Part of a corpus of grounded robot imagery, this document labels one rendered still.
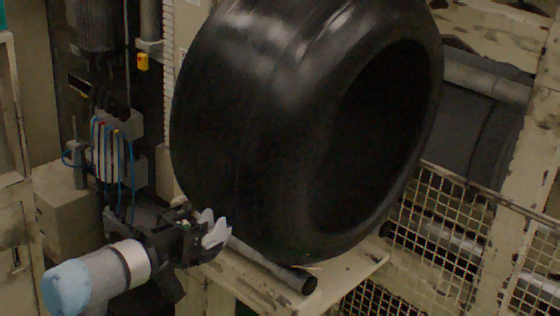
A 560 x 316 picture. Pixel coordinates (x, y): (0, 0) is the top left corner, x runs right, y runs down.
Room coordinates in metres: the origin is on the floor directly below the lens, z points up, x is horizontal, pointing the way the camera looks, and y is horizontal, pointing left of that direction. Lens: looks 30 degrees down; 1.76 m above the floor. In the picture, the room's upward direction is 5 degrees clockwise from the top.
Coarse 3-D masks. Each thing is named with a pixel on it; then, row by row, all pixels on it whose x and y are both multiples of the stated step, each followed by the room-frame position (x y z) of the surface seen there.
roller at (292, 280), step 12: (192, 216) 1.15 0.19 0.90; (228, 240) 1.07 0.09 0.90; (240, 240) 1.06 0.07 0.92; (240, 252) 1.05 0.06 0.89; (252, 252) 1.03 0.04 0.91; (264, 264) 1.01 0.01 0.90; (276, 264) 0.99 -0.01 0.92; (276, 276) 0.98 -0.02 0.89; (288, 276) 0.97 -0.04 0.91; (300, 276) 0.96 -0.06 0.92; (312, 276) 0.96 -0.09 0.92; (300, 288) 0.94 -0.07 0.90; (312, 288) 0.96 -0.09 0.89
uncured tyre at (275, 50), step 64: (256, 0) 1.06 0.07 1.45; (320, 0) 1.02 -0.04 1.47; (384, 0) 1.06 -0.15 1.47; (192, 64) 1.01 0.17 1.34; (256, 64) 0.94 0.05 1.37; (320, 64) 0.93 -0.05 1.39; (384, 64) 1.38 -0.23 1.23; (192, 128) 0.95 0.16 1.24; (256, 128) 0.88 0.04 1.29; (320, 128) 0.90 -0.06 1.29; (384, 128) 1.34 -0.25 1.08; (192, 192) 0.97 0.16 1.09; (256, 192) 0.86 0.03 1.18; (320, 192) 1.26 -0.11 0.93; (384, 192) 1.15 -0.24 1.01; (320, 256) 0.96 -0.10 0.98
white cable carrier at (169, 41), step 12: (168, 0) 1.33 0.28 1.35; (168, 12) 1.33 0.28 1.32; (168, 24) 1.33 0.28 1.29; (168, 36) 1.33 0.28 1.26; (168, 48) 1.33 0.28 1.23; (168, 60) 1.33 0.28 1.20; (168, 72) 1.34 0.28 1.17; (168, 84) 1.34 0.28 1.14; (168, 96) 1.34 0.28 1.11; (168, 108) 1.34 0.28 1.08; (168, 120) 1.33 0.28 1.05; (168, 132) 1.34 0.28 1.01; (168, 144) 1.33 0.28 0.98
